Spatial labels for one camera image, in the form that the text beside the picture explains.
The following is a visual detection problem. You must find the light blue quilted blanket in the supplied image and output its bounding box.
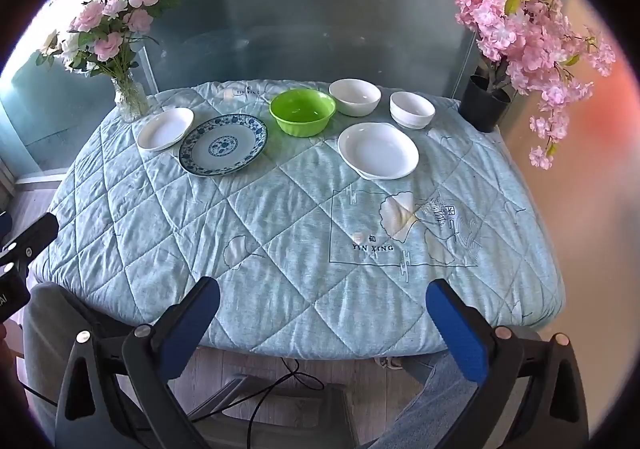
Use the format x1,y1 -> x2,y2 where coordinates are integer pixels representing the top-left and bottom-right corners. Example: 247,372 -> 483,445
32,79 -> 566,360

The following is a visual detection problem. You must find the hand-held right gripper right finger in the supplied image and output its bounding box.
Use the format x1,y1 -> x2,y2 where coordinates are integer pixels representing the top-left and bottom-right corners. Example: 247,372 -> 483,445
425,278 -> 590,449

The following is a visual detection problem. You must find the small white bowl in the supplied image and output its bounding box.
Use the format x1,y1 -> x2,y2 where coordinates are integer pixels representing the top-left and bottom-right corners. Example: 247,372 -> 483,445
389,91 -> 436,130

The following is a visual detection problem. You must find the black flower pot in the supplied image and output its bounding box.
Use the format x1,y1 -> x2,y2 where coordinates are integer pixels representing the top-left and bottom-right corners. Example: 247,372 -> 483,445
458,74 -> 512,133

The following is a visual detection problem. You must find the person's leg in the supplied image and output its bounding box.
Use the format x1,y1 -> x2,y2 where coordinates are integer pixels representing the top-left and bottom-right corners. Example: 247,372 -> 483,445
370,354 -> 481,449
22,281 -> 166,449

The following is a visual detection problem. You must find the person's left leg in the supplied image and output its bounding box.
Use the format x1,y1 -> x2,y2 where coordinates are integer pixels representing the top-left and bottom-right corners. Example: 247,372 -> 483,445
22,281 -> 166,449

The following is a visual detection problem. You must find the small white plate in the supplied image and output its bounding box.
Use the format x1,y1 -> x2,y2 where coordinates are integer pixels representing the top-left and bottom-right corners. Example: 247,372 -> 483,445
137,108 -> 195,151

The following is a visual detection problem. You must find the green plastic bowl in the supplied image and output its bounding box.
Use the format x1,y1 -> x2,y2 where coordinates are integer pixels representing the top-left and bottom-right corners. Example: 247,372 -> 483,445
269,89 -> 337,137

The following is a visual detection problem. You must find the large white deep plate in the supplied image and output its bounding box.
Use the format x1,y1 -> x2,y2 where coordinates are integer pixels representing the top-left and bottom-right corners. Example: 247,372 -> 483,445
337,122 -> 420,181

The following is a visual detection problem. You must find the blue patterned plate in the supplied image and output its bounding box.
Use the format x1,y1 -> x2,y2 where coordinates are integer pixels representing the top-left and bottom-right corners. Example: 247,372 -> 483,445
178,114 -> 269,177

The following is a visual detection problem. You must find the black cable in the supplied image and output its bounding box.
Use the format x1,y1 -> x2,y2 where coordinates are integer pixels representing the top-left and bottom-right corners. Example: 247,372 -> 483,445
247,358 -> 326,437

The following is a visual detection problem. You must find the person's right leg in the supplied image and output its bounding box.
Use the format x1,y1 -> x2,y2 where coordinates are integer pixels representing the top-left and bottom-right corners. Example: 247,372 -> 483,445
370,354 -> 481,449

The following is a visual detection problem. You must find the glass vase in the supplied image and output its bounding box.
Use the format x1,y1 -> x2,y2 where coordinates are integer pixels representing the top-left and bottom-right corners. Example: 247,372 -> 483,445
112,74 -> 151,123

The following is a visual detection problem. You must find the wide white bowl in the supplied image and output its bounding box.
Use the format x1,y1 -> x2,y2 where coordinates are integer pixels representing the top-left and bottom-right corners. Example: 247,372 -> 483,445
328,78 -> 382,117

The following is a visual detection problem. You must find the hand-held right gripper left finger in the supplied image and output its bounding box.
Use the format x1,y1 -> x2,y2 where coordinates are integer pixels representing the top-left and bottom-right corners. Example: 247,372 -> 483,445
55,276 -> 221,449

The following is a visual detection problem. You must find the pink cherry blossom branch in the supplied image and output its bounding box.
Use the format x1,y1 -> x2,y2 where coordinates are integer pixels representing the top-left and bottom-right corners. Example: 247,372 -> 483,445
447,0 -> 617,171

